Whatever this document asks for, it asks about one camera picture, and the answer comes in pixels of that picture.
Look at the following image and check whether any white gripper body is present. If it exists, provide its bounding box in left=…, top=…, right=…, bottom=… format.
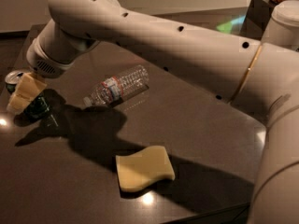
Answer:
left=26, top=20, right=99, bottom=78

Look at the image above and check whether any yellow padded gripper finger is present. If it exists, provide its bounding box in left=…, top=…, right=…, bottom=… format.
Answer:
left=7, top=72, right=47, bottom=115

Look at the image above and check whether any green soda can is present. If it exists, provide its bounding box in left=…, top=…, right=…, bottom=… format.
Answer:
left=5, top=69, right=50, bottom=119

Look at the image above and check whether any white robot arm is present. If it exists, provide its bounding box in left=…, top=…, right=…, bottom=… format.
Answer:
left=7, top=0, right=299, bottom=224

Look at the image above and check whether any clear plastic water bottle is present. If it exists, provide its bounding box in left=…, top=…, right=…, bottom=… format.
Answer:
left=83, top=65, right=149, bottom=107

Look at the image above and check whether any yellow sponge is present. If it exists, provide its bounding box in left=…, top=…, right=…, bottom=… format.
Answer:
left=116, top=146, right=176, bottom=193

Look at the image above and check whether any dark box with snacks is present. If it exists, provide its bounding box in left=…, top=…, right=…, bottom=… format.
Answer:
left=238, top=0, right=299, bottom=41

